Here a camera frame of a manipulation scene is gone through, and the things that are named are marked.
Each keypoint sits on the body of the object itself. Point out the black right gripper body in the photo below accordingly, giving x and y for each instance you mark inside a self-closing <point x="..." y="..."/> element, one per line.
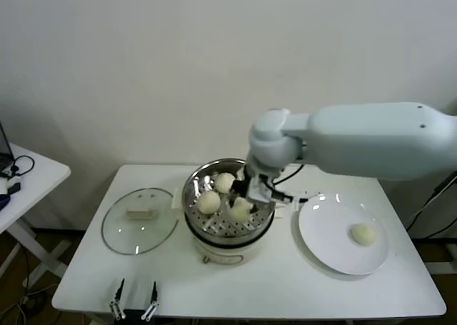
<point x="241" y="187"/>

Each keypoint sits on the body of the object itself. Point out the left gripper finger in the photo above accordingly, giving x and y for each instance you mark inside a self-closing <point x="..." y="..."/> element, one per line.
<point x="154" y="294"/>
<point x="119" y="293"/>

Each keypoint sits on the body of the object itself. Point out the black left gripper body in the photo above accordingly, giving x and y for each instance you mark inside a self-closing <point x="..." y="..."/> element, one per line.
<point x="134" y="318"/>

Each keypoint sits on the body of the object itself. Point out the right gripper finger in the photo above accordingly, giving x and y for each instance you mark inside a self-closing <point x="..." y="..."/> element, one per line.
<point x="253" y="208"/>
<point x="233" y="200"/>

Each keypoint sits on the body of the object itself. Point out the white steamed baozi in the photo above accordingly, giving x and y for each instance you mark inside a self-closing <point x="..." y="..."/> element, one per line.
<point x="362" y="234"/>
<point x="240" y="212"/>
<point x="209" y="202"/>
<point x="224" y="183"/>

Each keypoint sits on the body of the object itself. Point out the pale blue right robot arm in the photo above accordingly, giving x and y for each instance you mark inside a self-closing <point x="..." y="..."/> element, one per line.
<point x="375" y="139"/>

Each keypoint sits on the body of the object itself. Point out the perforated stainless steel steamer basket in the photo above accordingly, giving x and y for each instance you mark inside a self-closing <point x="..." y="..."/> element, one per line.
<point x="228" y="228"/>

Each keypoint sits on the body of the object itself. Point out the cream electric cooker base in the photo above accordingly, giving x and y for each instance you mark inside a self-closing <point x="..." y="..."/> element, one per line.
<point x="228" y="253"/>

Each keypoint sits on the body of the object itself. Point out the rose gold cooker knob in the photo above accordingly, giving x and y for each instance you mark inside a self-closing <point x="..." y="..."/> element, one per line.
<point x="205" y="259"/>

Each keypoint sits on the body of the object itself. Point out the round glass pot lid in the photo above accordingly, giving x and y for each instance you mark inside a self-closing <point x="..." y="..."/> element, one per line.
<point x="119" y="228"/>

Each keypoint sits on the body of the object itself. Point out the large white round plate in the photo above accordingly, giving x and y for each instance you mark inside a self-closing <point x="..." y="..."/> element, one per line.
<point x="328" y="232"/>

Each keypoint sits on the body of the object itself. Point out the white side table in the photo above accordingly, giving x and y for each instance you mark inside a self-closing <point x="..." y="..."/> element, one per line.
<point x="35" y="182"/>

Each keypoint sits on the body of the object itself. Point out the small black plug block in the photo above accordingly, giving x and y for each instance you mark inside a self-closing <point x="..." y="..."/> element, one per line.
<point x="14" y="188"/>

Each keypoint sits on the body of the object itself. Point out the dark blue item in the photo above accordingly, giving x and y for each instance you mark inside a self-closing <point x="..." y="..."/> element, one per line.
<point x="3" y="200"/>

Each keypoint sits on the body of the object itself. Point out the small white adapter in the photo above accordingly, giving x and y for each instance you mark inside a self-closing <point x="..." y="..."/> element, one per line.
<point x="3" y="185"/>

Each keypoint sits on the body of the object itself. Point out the dark laptop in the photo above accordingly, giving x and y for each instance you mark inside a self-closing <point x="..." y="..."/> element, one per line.
<point x="4" y="150"/>

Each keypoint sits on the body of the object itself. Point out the white furniture foot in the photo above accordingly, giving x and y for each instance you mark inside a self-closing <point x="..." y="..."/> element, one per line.
<point x="441" y="266"/>

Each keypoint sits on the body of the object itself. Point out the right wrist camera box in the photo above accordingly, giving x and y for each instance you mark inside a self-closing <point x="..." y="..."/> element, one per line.
<point x="258" y="191"/>

